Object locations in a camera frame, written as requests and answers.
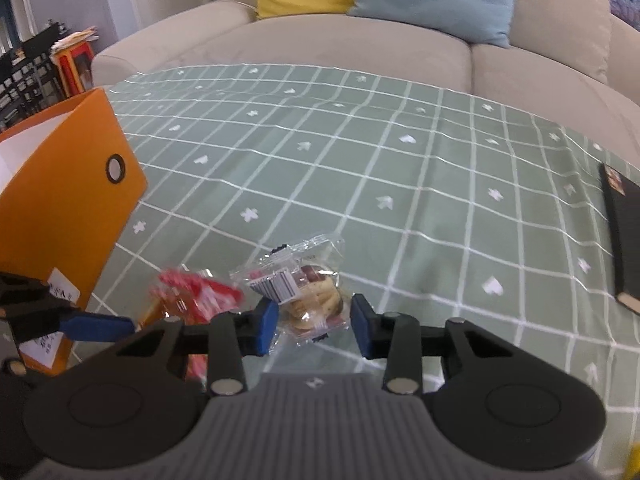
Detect green checked tablecloth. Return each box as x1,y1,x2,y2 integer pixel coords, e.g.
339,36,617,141
65,62,640,480

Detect clear cookie packet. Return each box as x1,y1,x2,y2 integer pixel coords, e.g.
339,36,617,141
230,232,351,346

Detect orange storage box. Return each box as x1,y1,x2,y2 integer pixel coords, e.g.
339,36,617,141
0,87,148,376

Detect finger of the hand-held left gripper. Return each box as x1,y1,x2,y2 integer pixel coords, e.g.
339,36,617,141
0,357,32,386
0,272,136,344

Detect black notebook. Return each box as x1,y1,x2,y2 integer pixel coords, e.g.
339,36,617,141
598,162,640,317

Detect stacked orange plastic stools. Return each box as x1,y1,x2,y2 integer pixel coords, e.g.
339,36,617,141
50,41,96,98

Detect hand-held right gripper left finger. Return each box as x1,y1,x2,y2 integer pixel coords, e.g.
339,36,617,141
116,299,280,396

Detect beige sofa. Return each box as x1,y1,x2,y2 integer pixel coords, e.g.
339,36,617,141
91,0,640,128

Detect red snack packet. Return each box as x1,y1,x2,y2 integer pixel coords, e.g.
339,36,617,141
137,266,246,382

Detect black dining table and chairs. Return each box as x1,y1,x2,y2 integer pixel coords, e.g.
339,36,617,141
0,24,66,132

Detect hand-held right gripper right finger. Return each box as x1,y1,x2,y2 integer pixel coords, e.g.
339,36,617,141
350,294,513,396

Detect papers on stools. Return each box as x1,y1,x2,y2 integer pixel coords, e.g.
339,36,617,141
49,26,99,54

